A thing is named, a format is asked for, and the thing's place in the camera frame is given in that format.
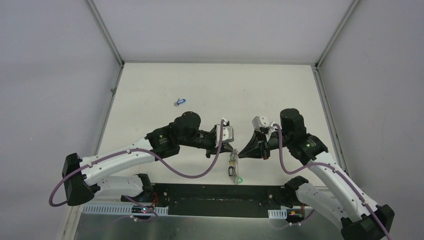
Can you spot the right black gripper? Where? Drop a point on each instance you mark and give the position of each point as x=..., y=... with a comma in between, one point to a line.
x=256, y=148

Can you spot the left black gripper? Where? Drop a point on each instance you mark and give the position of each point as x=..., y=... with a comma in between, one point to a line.
x=216, y=143

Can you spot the black tag key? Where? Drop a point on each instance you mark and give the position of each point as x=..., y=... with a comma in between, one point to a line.
x=231, y=171

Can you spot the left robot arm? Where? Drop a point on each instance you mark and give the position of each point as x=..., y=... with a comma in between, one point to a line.
x=85, y=178

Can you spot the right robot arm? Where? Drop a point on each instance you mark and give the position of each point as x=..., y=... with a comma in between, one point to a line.
x=350, y=209

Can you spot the blue tag key left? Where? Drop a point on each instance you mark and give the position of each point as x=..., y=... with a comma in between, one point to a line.
x=179, y=102

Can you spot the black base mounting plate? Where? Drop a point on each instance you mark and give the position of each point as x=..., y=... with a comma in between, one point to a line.
x=208, y=200

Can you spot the right controller board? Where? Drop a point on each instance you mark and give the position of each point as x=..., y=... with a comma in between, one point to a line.
x=295, y=215

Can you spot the controller board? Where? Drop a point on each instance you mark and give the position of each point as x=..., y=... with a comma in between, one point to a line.
x=295, y=215
x=136, y=209

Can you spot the left controller board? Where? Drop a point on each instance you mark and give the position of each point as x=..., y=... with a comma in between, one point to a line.
x=136, y=209

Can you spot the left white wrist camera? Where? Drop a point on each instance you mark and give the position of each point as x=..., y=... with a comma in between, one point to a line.
x=227, y=131

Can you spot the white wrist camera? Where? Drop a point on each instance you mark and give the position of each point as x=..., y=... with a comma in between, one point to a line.
x=227, y=131
x=261, y=124

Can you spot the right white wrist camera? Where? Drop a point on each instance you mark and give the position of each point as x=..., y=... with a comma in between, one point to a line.
x=261, y=124

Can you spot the aluminium frame rail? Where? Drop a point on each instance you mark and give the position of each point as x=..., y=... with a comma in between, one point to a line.
x=114, y=220

